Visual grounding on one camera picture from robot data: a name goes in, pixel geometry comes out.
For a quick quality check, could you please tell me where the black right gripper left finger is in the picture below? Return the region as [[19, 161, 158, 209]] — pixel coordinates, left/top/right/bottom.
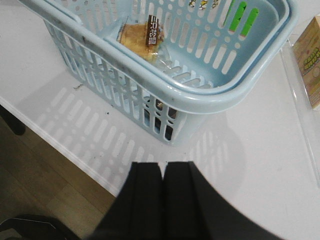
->
[[87, 162, 163, 240]]

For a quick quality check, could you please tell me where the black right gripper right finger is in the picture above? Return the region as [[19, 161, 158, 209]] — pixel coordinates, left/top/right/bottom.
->
[[164, 162, 265, 240]]

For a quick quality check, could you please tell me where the packaged bread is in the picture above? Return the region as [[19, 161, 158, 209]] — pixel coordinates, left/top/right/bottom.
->
[[117, 15, 172, 71]]

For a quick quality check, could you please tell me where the light blue plastic basket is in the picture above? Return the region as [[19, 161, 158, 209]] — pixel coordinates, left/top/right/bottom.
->
[[22, 0, 298, 145]]

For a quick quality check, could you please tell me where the beige tissue pack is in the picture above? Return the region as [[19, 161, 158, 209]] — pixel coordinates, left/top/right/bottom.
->
[[293, 15, 320, 111]]

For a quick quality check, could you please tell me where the clear acrylic right shelf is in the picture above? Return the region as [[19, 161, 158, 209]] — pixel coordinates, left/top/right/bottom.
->
[[280, 40, 320, 185]]

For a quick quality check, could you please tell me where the green white package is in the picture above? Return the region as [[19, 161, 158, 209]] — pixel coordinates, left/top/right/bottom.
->
[[223, 0, 260, 38]]

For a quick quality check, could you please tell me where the popcorn printed cup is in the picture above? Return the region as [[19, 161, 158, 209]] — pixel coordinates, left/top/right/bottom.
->
[[188, 0, 220, 10]]

